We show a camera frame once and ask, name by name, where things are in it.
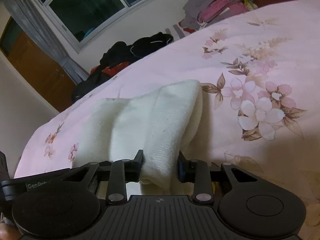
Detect brown wooden door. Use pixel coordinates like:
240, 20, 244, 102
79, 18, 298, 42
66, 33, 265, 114
1, 17, 75, 112

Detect white knit sweater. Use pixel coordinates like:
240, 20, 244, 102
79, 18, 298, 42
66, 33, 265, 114
73, 80, 203, 195

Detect black clothes pile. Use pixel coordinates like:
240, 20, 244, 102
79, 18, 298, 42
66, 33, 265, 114
71, 32, 174, 103

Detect folded grey pink clothes stack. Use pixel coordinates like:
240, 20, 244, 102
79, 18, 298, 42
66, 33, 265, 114
179, 0, 258, 33

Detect red orange garment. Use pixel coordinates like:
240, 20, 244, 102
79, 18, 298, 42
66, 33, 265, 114
89, 61, 131, 76

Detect left grey curtain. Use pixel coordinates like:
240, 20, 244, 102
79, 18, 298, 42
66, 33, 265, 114
2, 0, 88, 84

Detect pink floral bedspread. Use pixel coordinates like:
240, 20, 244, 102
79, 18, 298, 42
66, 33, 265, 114
15, 0, 319, 239

